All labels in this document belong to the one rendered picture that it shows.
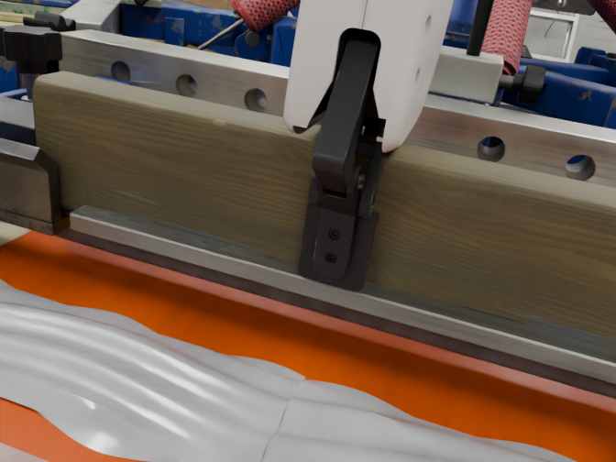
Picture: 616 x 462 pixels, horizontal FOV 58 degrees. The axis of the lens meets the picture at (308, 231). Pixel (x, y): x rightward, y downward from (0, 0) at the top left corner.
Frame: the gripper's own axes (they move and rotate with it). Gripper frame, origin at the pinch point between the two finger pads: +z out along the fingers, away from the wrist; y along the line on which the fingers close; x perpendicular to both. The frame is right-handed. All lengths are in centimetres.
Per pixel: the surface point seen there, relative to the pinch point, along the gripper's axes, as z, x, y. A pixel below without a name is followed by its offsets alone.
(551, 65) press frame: 0, 17, -90
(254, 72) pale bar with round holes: -2.4, -14.0, -20.5
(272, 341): 6.0, -2.4, 3.0
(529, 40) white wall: 18, 34, -412
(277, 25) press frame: -2, -26, -59
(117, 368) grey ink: 5.3, -7.5, 8.8
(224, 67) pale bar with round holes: -2.4, -16.8, -20.5
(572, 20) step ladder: 0, 54, -381
